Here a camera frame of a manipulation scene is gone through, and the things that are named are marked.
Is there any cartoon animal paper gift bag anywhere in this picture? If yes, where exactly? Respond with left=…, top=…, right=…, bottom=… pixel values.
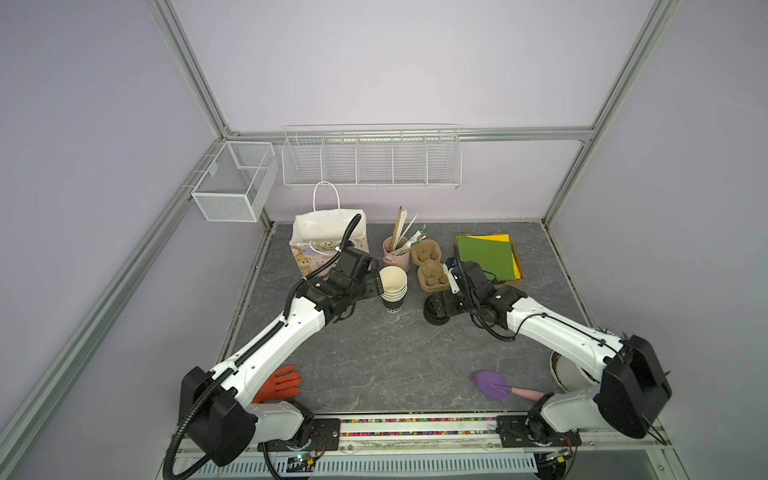
left=289, top=181, right=370, bottom=276

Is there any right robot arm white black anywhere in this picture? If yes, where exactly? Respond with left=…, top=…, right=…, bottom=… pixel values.
left=423, top=255, right=672, bottom=446

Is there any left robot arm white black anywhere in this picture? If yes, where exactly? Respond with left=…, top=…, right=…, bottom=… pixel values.
left=162, top=214, right=383, bottom=479

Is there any stack of paper coffee cups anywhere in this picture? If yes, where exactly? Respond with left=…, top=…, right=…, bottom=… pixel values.
left=379, top=266, right=408, bottom=313

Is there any pink utensil holder cup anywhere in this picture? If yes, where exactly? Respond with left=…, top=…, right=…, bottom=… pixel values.
left=383, top=237, right=411, bottom=271

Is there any stack of black cup lids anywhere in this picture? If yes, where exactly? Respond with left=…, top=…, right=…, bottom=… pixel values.
left=423, top=292, right=452, bottom=326

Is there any cardboard tray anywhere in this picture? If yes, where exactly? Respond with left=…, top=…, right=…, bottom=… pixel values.
left=455, top=233, right=525, bottom=290

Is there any stack of pulp cup carriers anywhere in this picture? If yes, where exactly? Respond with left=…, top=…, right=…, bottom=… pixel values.
left=410, top=239, right=450, bottom=294

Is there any wooden stir sticks bundle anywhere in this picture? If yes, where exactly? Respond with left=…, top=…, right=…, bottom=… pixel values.
left=389, top=207, right=426, bottom=254

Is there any purple pink garden trowel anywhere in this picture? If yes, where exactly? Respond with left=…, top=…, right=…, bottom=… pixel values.
left=470, top=370, right=545, bottom=401

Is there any potted green plant white pot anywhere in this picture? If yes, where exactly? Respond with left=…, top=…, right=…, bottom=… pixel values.
left=549, top=328, right=628, bottom=393

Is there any red rubber glove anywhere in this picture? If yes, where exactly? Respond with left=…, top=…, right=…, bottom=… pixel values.
left=252, top=365, right=303, bottom=404

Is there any small white mesh basket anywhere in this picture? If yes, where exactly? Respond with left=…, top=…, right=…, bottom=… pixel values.
left=192, top=141, right=279, bottom=223

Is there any long white wire shelf basket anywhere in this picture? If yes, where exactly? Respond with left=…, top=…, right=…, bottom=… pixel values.
left=282, top=123, right=463, bottom=188

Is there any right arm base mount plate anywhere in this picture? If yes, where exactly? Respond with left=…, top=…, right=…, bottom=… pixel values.
left=495, top=414, right=582, bottom=448

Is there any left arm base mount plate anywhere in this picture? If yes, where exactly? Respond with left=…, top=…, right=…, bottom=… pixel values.
left=266, top=417, right=341, bottom=452

